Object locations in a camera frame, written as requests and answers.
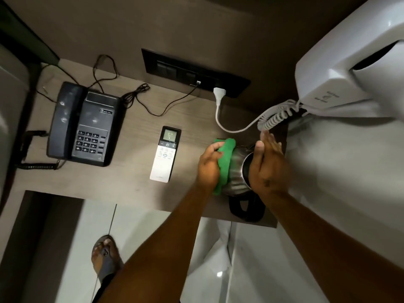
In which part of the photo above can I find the steel kettle with black handle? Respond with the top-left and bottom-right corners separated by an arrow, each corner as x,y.
221,144 -> 267,223

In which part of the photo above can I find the white wall hair dryer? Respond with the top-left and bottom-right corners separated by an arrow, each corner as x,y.
295,0 -> 404,120

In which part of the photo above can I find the person's foot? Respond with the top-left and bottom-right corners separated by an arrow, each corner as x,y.
92,238 -> 115,275

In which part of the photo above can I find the person's right hand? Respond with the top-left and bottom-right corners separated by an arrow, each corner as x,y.
248,130 -> 291,197

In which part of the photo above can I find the black coiled telephone cord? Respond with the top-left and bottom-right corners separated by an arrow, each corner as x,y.
15,130 -> 61,170

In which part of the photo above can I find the white remote control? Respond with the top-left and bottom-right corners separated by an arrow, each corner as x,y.
150,126 -> 182,183

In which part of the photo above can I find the black telephone handset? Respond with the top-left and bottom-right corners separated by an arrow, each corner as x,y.
47,81 -> 88,160

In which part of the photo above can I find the person's right forearm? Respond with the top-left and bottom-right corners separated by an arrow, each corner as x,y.
259,190 -> 404,303

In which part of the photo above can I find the white power plug cable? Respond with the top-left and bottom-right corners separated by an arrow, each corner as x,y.
213,87 -> 269,134

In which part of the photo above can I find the thin black cable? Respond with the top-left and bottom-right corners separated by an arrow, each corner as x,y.
36,54 -> 201,117

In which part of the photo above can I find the green cleaning cloth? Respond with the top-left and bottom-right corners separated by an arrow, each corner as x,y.
212,138 -> 237,196

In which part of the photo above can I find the person's left forearm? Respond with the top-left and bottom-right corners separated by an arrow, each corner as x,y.
98,183 -> 219,303

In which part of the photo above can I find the white coiled dryer cord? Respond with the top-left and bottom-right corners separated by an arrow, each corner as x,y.
257,99 -> 304,132

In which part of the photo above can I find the person's left hand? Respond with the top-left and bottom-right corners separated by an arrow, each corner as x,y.
197,143 -> 226,193

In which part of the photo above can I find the black wall switch panel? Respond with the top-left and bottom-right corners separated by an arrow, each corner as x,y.
141,48 -> 252,99

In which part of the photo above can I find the grey sandal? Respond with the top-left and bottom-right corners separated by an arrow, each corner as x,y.
91,235 -> 124,285

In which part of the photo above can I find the black desk telephone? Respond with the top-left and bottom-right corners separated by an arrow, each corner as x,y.
47,81 -> 124,167

